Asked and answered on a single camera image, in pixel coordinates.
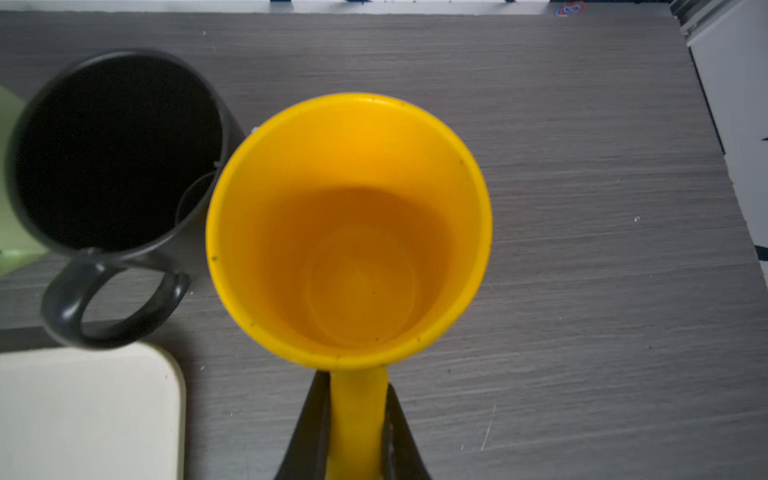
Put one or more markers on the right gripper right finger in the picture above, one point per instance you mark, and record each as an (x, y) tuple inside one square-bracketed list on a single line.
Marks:
[(400, 458)]

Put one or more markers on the yellow mug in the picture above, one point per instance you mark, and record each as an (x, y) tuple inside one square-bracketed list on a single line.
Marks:
[(346, 233)]

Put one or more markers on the black mug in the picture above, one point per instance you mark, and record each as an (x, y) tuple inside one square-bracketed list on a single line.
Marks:
[(113, 164)]

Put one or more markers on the beige serving tray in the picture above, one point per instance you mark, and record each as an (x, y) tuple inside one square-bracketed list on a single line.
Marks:
[(68, 413)]

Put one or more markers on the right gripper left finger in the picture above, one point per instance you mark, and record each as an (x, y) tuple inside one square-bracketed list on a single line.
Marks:
[(307, 451)]

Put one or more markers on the light green mug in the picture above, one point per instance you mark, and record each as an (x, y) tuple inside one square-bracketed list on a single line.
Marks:
[(18, 247)]

